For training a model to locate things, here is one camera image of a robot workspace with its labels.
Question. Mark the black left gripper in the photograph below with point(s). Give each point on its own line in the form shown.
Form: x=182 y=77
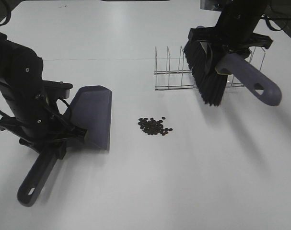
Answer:
x=37 y=121

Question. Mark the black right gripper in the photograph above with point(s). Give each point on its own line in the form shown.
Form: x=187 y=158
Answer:
x=234 y=29

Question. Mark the purple hand brush black bristles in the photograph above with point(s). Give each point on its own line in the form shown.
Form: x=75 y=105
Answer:
x=210 y=70

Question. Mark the purple plastic dustpan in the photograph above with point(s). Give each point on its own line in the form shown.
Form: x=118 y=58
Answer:
x=91 y=107

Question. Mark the pile of coffee beans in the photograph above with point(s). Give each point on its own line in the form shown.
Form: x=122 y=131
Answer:
x=150 y=126

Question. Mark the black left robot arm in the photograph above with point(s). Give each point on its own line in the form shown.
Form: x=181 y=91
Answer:
x=22 y=68

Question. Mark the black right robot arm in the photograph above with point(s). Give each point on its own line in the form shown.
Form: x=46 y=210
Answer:
x=234 y=29

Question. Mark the chrome wire dish rack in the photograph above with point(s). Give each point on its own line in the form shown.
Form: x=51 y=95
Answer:
x=174 y=74

